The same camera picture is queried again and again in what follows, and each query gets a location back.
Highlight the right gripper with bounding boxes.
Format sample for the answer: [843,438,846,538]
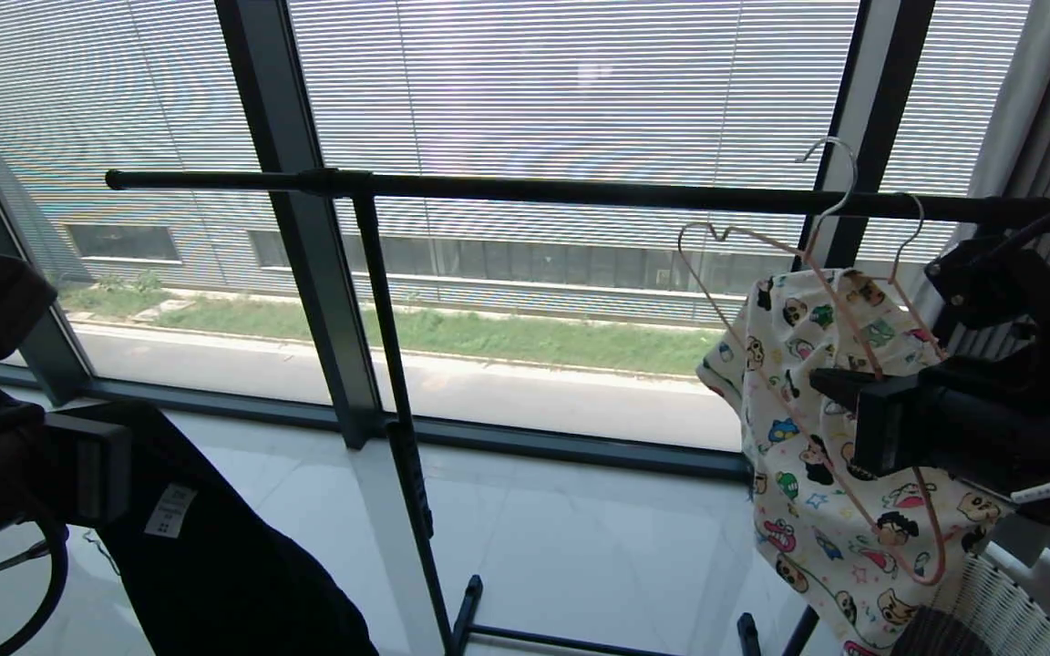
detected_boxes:
[853,369,1050,484]

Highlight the window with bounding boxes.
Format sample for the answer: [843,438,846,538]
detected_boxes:
[0,0,1036,479]

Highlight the pink clothes hanger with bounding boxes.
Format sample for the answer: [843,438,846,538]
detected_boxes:
[678,137,947,586]
[890,194,950,361]

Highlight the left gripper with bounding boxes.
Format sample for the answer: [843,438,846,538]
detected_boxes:
[0,405,132,548]

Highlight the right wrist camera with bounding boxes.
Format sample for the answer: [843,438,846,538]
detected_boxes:
[924,235,1050,365]

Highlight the black cable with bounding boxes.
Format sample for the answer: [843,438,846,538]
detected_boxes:
[0,515,70,656]
[990,208,1050,265]

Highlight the black clothes rack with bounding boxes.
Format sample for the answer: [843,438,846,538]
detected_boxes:
[106,169,1050,656]

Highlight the cream printed shorts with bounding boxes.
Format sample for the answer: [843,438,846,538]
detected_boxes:
[696,269,1004,656]

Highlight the white laundry basket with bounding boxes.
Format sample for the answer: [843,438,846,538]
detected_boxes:
[890,551,1050,656]

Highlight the black garment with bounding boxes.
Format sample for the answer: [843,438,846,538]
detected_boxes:
[78,401,382,656]

